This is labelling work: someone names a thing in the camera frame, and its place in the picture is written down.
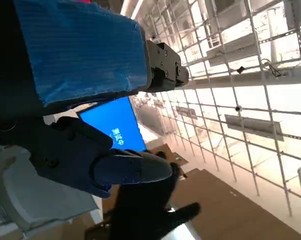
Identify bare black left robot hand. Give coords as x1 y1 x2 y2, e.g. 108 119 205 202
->
0 0 190 200

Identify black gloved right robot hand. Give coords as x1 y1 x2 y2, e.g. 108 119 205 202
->
107 162 201 240

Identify blue display white characters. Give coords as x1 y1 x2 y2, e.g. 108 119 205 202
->
76 96 149 153

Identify long ceiling light panel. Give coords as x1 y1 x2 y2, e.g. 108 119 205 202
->
206 32 263 67
225 113 284 141

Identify white metal ceiling truss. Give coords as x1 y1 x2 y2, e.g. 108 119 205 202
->
130 0 301 218

